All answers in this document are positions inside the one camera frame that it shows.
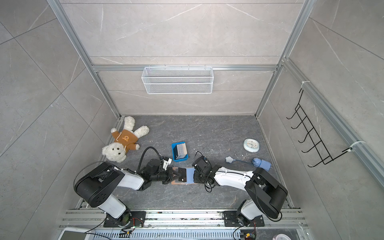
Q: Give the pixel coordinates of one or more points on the white round clock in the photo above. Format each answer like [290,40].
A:
[251,145]

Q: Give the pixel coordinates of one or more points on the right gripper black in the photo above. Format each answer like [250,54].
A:
[196,179]

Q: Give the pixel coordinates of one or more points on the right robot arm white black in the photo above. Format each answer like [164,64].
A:
[267,195]

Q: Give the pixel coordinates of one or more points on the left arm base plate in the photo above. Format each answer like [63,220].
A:
[132,219]

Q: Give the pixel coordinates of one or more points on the black wire hook rack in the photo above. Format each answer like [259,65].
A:
[313,135]

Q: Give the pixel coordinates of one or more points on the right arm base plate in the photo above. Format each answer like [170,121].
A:
[236,219]

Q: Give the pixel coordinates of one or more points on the white wire mesh basket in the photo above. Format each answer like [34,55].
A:
[178,80]

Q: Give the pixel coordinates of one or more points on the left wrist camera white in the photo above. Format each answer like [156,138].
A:
[166,162]

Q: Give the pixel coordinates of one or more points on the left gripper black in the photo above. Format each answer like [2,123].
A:
[171,172]

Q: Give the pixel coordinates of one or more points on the white teddy bear brown shirt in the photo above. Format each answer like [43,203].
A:
[124,141]

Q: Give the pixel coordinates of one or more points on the blue card box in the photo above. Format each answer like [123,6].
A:
[174,151]

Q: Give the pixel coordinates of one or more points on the stack of credit cards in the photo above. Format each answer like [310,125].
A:
[181,151]

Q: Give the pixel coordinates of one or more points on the pink white round object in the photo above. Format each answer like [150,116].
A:
[281,237]

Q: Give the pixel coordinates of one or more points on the aluminium rail front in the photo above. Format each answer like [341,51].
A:
[200,224]

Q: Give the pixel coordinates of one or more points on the blue dish brush toy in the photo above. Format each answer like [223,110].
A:
[258,163]

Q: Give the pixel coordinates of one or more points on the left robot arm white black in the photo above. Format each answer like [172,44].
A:
[97,187]

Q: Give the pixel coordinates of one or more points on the tan leather card holder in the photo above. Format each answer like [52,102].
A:
[190,177]

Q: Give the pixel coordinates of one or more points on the white tablet device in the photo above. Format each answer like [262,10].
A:
[71,233]

